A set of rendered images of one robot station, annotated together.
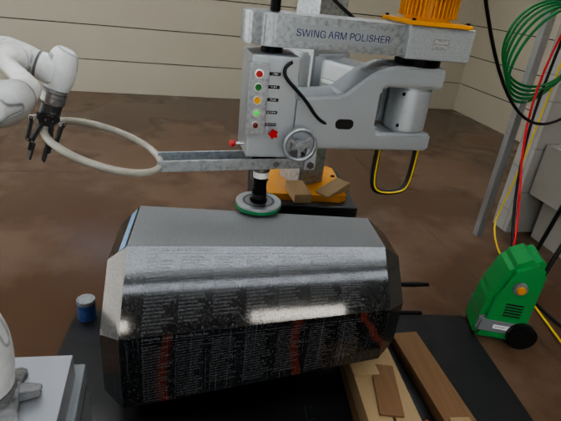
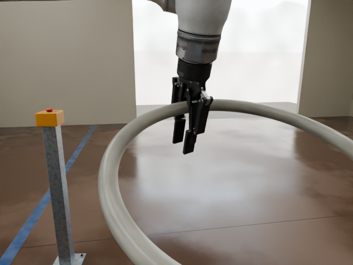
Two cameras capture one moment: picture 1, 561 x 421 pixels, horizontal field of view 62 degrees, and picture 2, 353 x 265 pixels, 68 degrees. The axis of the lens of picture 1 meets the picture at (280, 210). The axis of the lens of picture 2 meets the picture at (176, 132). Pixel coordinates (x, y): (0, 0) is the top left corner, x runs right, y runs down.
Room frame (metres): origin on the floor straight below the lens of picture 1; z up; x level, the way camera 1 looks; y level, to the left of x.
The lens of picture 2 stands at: (1.72, 0.32, 1.33)
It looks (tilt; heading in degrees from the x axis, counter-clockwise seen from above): 14 degrees down; 96
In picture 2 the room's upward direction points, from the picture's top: straight up
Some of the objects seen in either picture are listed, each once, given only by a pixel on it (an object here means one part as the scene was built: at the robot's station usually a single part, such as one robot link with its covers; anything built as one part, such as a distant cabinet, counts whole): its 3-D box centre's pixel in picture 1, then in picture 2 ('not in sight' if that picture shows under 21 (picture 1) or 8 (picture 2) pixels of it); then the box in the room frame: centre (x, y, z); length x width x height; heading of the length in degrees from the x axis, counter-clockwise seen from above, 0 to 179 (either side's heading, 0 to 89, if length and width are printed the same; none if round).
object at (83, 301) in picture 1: (86, 307); not in sight; (2.07, 1.03, 0.08); 0.10 x 0.10 x 0.13
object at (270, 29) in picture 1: (354, 38); not in sight; (2.08, -0.23, 1.66); 0.96 x 0.25 x 0.17; 106
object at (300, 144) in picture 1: (297, 142); not in sight; (1.90, -0.04, 1.25); 0.15 x 0.10 x 0.15; 106
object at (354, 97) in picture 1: (352, 114); not in sight; (2.07, -0.27, 1.35); 0.74 x 0.23 x 0.49; 106
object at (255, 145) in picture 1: (285, 106); not in sight; (2.00, 0.03, 1.37); 0.36 x 0.22 x 0.45; 106
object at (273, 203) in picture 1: (258, 201); not in sight; (1.98, 0.11, 0.91); 0.21 x 0.21 x 0.01
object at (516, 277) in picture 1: (517, 271); not in sight; (2.41, -1.45, 0.43); 0.35 x 0.35 x 0.87; 84
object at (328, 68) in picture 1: (339, 81); not in sight; (2.50, -0.23, 1.41); 0.74 x 0.34 x 0.25; 41
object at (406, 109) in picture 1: (406, 106); not in sight; (2.16, -0.53, 1.39); 0.19 x 0.19 x 0.20
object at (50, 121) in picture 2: not in sight; (59, 193); (0.80, 1.77, 0.54); 0.20 x 0.20 x 1.09; 9
